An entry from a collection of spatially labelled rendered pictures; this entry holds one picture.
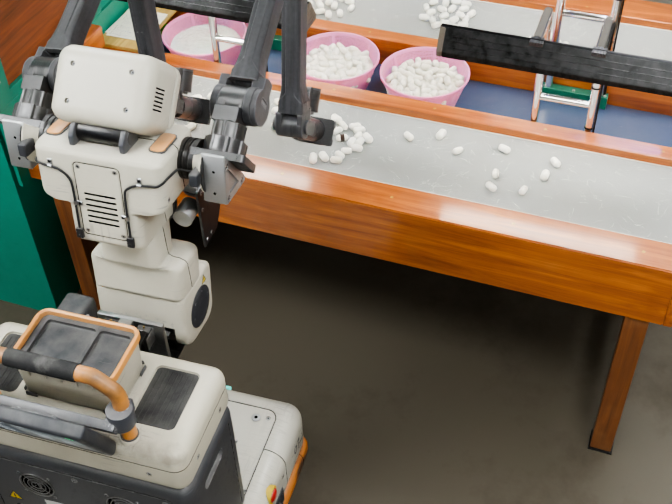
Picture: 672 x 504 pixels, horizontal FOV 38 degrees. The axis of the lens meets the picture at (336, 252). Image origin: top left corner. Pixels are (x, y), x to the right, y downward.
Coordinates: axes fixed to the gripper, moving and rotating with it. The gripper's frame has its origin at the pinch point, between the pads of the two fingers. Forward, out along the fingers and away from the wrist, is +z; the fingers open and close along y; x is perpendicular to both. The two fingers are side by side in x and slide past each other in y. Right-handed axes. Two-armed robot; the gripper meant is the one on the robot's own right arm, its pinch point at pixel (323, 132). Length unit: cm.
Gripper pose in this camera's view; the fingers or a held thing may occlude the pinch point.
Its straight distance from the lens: 253.8
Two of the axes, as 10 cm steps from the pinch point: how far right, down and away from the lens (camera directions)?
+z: 2.7, -0.5, 9.6
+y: -9.4, -2.2, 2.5
